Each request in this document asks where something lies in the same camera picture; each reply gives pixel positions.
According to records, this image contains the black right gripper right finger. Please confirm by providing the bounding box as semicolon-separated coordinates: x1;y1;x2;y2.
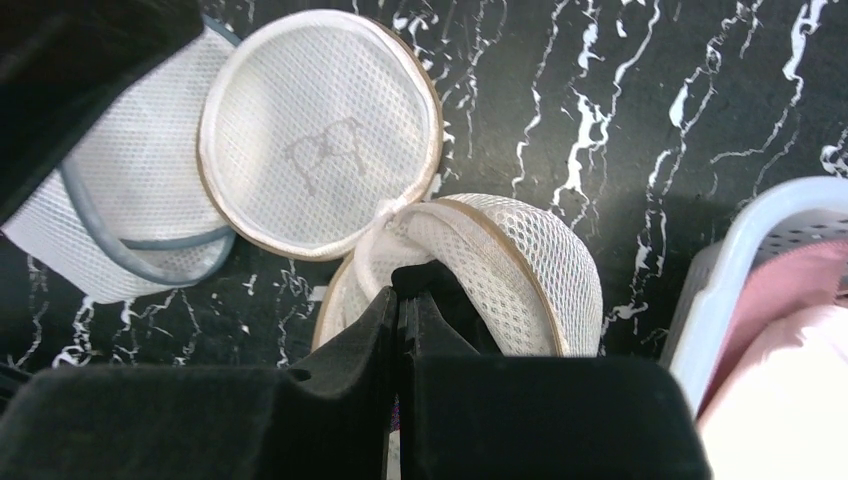
397;293;712;479

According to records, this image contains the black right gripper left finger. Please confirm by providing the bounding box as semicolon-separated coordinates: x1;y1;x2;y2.
1;289;398;479

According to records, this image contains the white mesh bag beige zipper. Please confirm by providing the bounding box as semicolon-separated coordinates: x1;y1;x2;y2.
198;9;603;357

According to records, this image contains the white plastic laundry basket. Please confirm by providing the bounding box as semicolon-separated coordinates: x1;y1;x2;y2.
659;176;847;413

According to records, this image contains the white cloth in basket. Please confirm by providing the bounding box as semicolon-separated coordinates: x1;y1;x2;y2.
699;305;847;479

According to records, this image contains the pink garment in basket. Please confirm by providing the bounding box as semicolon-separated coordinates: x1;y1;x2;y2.
697;240;847;415

